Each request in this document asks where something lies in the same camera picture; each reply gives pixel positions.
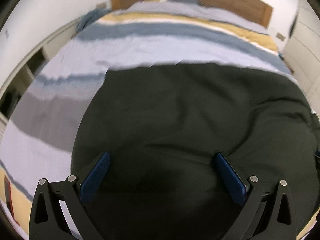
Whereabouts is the striped blue grey duvet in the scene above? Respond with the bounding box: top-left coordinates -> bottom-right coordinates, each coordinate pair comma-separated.
0,0 -> 298,239

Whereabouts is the left wall socket plate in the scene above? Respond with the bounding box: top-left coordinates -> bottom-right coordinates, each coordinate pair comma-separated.
96,2 -> 107,9

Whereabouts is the grey wall socket plate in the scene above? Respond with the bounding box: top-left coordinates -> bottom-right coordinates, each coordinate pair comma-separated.
276,33 -> 286,41

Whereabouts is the white panelled wardrobe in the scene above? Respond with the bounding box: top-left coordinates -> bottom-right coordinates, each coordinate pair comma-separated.
284,0 -> 320,113

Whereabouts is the black puffer jacket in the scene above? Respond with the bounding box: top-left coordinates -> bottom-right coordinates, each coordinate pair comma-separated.
71,63 -> 319,239

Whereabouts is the grey pillow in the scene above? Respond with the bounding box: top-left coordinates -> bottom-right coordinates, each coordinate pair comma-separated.
127,0 -> 267,34

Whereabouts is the teal cloth beside bed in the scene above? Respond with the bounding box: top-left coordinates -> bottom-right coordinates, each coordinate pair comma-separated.
75,8 -> 111,34

